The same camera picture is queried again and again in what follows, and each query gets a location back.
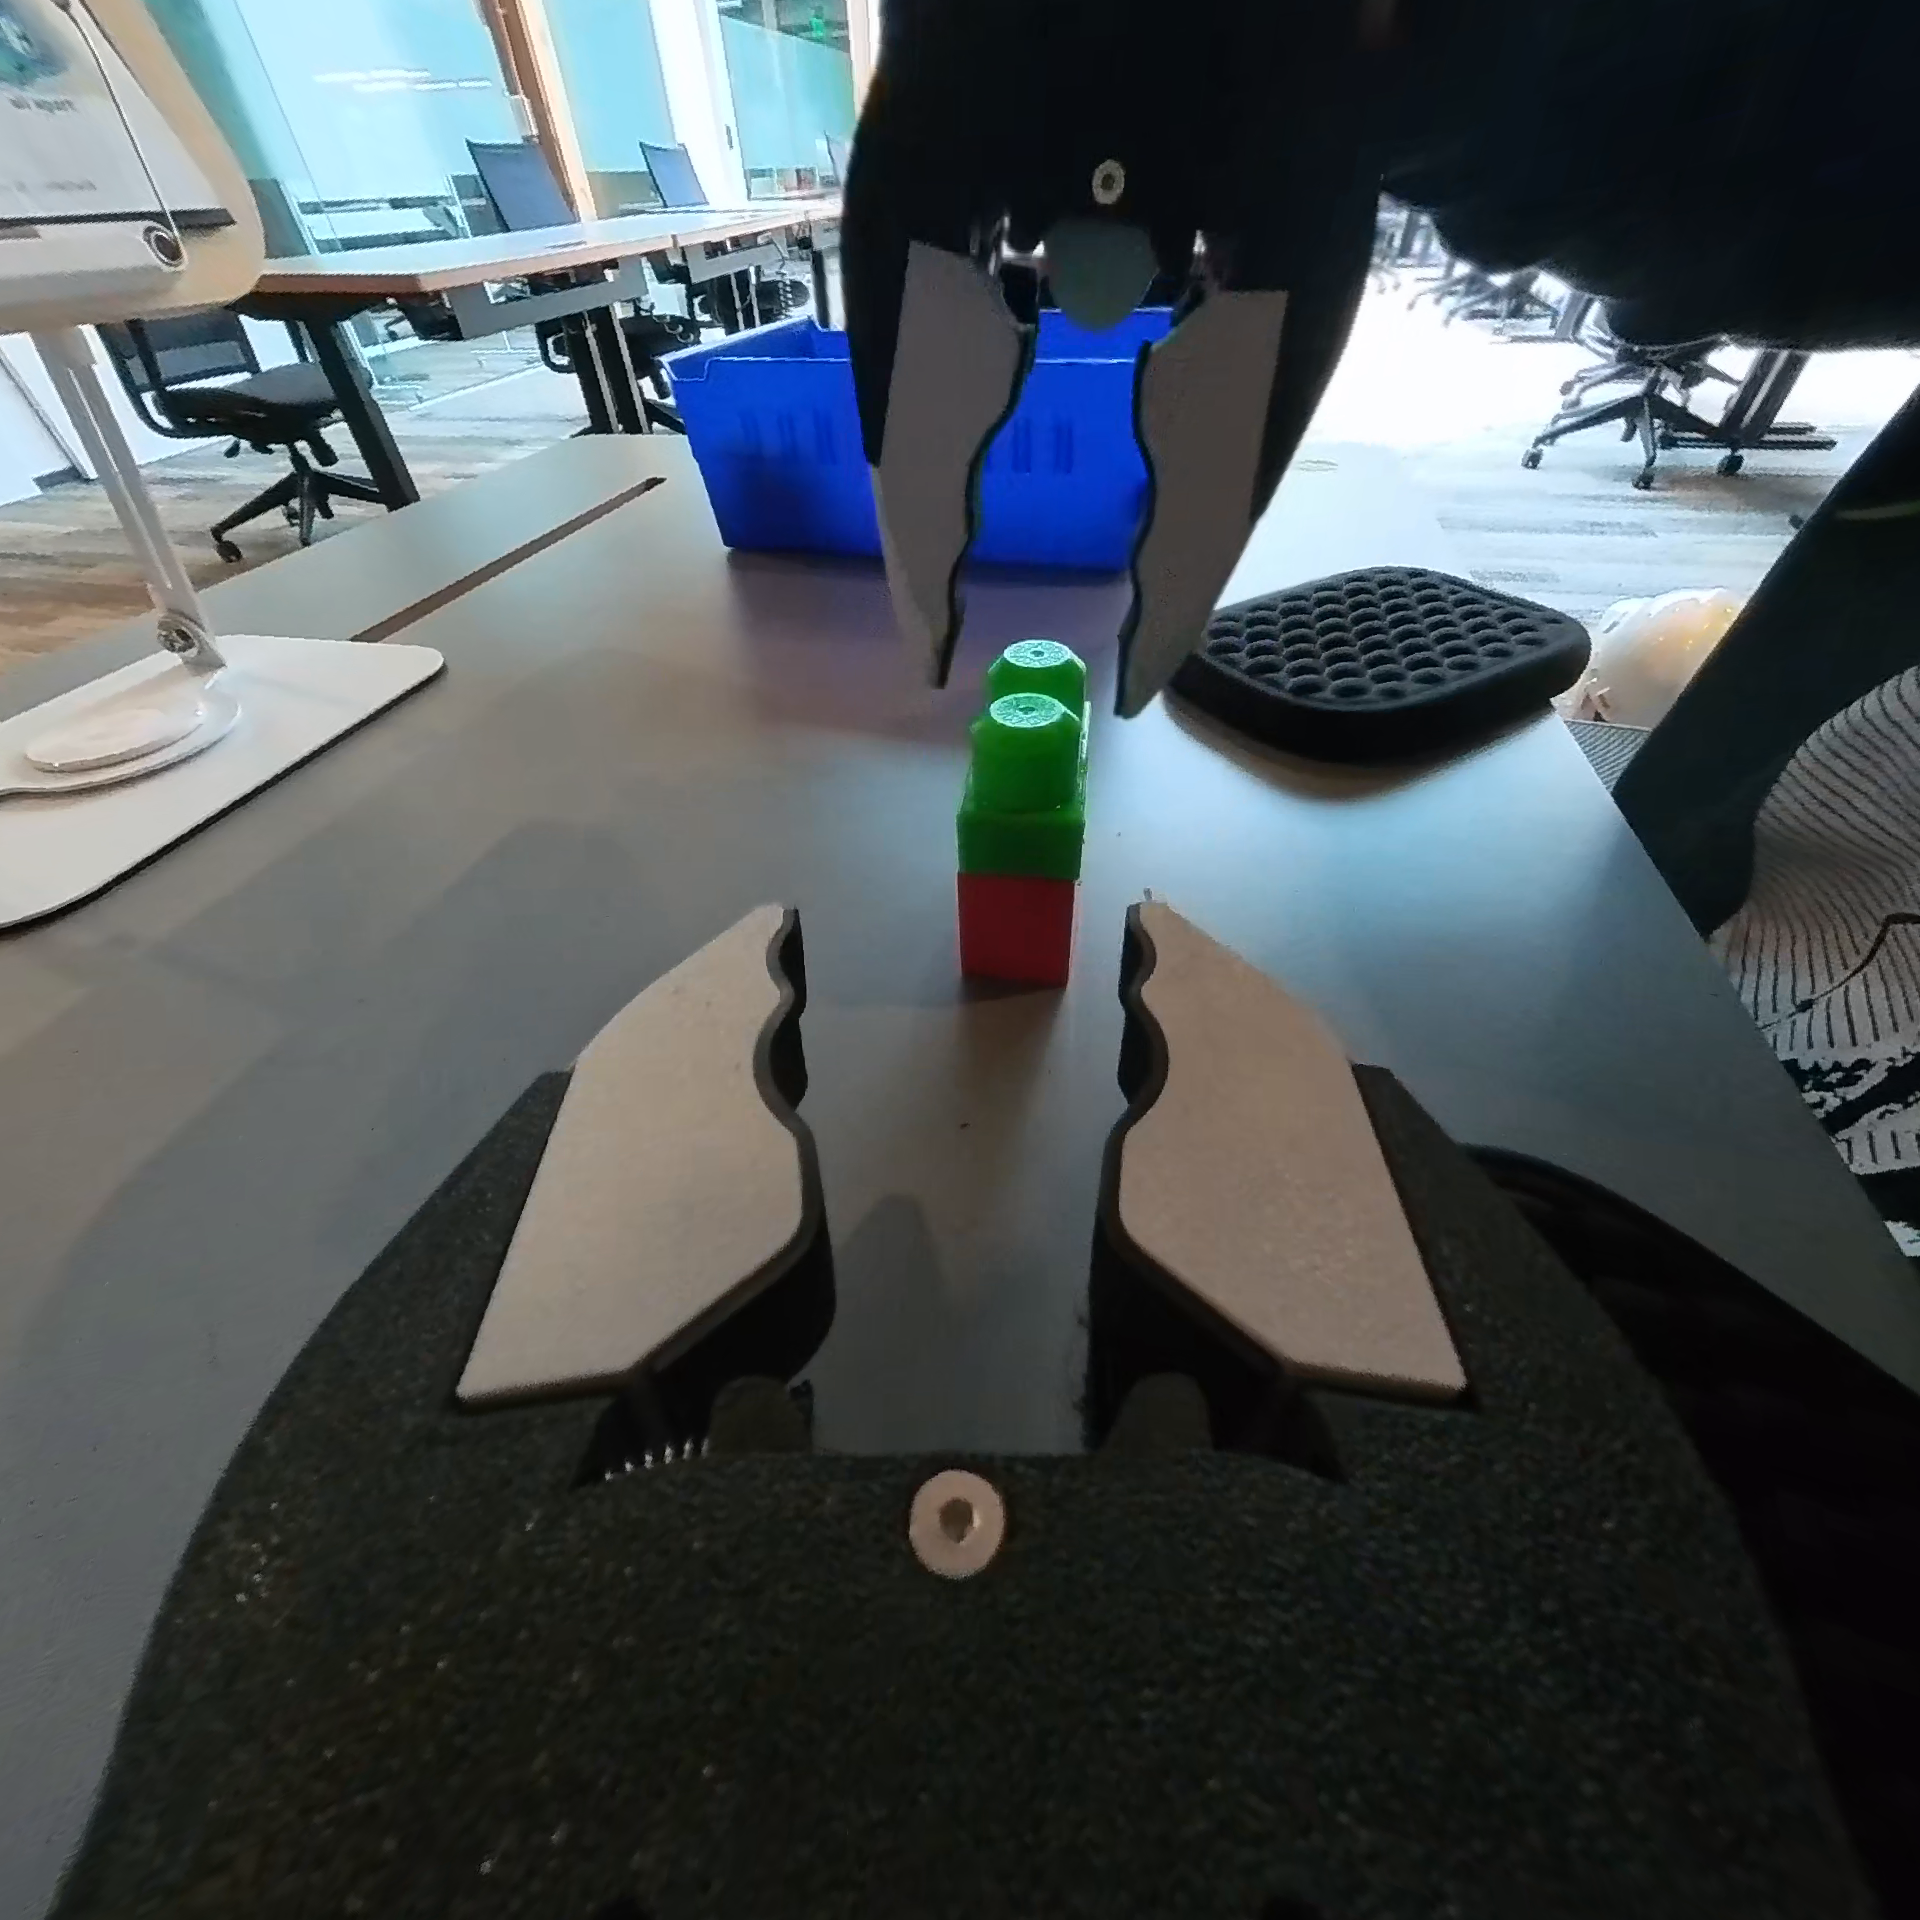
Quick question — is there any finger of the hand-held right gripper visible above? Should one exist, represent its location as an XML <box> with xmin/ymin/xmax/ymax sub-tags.
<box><xmin>872</xmin><ymin>237</ymin><xmax>1040</xmax><ymax>687</ymax></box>
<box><xmin>1118</xmin><ymin>286</ymin><xmax>1296</xmax><ymax>723</ymax></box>

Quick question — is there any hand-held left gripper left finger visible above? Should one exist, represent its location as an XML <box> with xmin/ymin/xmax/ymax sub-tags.
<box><xmin>454</xmin><ymin>902</ymin><xmax>829</xmax><ymax>1408</ymax></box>

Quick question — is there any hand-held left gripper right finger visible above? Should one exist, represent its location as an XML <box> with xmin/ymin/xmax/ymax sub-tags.
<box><xmin>1087</xmin><ymin>895</ymin><xmax>1469</xmax><ymax>1404</ymax></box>

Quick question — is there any blue plastic bin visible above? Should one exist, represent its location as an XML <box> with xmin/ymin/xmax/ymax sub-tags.
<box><xmin>663</xmin><ymin>304</ymin><xmax>1178</xmax><ymax>576</ymax></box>

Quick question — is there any green mega block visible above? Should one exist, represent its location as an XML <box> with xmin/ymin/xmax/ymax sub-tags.
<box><xmin>958</xmin><ymin>637</ymin><xmax>1094</xmax><ymax>881</ymax></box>

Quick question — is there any red mega block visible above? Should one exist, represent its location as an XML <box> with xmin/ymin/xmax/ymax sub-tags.
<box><xmin>958</xmin><ymin>870</ymin><xmax>1079</xmax><ymax>989</ymax></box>

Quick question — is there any person's right forearm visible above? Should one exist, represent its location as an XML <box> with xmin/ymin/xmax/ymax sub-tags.
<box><xmin>1351</xmin><ymin>0</ymin><xmax>1920</xmax><ymax>353</ymax></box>

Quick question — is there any black honeycomb pad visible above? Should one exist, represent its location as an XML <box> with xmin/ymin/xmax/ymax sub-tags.
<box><xmin>1167</xmin><ymin>563</ymin><xmax>1592</xmax><ymax>768</ymax></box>

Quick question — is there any long wooden office table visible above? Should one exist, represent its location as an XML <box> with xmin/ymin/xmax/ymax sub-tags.
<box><xmin>246</xmin><ymin>208</ymin><xmax>848</xmax><ymax>519</ymax></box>

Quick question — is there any person's dark jacket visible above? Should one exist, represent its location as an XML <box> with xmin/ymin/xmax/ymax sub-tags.
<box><xmin>1610</xmin><ymin>397</ymin><xmax>1920</xmax><ymax>940</ymax></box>

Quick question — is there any black white patterned clothing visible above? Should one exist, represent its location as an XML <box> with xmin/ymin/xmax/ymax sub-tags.
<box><xmin>1706</xmin><ymin>660</ymin><xmax>1920</xmax><ymax>1262</ymax></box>

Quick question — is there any white document stand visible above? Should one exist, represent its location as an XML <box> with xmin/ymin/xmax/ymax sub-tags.
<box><xmin>0</xmin><ymin>0</ymin><xmax>447</xmax><ymax>934</ymax></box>

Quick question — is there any printed instruction sheet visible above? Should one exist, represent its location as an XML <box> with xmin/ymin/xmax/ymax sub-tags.
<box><xmin>0</xmin><ymin>0</ymin><xmax>225</xmax><ymax>230</ymax></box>

